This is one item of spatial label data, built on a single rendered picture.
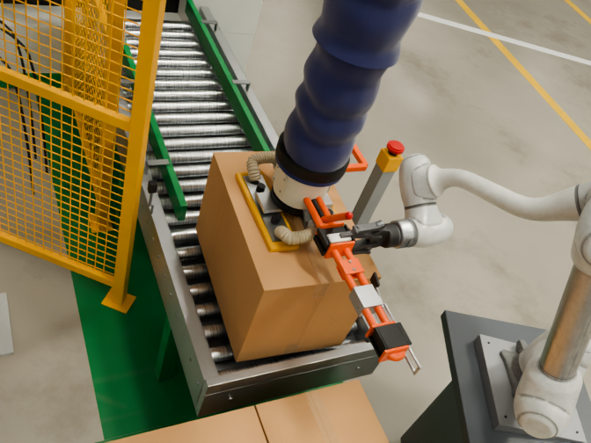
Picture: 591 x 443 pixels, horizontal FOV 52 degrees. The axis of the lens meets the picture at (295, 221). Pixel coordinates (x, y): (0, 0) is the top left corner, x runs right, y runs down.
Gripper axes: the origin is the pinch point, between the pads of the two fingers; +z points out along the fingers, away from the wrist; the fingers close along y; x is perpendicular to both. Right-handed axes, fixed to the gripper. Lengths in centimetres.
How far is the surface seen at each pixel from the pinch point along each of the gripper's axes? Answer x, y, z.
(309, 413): -26, 55, 3
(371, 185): 47, 27, -48
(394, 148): 45, 6, -49
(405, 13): 15, -65, -3
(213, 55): 168, 48, -22
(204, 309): 20, 55, 25
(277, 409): -22, 55, 13
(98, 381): 30, 109, 58
